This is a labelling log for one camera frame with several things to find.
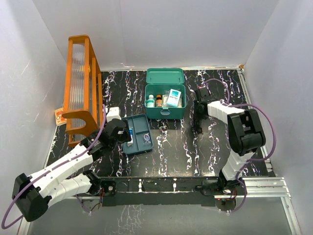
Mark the white medicine bottle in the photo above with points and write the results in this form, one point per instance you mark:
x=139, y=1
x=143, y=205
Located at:
x=150, y=101

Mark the orange wooden rack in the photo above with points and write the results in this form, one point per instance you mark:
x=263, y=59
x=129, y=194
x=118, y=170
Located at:
x=83, y=100

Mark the teal medicine box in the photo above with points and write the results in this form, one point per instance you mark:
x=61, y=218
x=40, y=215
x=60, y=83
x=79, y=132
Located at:
x=165, y=93

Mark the teal wipe packet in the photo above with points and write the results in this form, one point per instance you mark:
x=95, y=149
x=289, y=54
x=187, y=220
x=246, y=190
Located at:
x=173, y=98

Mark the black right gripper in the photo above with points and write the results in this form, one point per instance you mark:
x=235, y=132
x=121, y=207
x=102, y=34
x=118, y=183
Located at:
x=196, y=116

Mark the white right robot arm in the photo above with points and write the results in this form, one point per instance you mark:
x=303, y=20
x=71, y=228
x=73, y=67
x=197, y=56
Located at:
x=245, y=136

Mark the white blue bandage roll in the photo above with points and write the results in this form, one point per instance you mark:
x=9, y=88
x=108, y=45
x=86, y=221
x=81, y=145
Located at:
x=130, y=143

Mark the brown orange-cap bottle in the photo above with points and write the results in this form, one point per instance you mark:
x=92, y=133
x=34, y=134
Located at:
x=158, y=102

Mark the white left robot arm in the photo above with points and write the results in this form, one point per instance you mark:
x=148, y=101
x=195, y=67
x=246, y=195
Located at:
x=34, y=194

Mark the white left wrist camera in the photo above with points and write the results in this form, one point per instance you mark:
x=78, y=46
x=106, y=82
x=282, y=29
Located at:
x=113, y=113

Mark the orange card box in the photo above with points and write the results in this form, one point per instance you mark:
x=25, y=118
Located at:
x=60, y=120

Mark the dark teal tray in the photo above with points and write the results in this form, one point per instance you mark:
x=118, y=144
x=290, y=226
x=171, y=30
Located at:
x=140, y=125

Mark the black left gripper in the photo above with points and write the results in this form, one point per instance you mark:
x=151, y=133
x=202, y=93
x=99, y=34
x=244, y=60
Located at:
x=125, y=135

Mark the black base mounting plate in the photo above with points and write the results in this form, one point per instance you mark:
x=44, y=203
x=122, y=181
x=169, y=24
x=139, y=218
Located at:
x=114, y=191

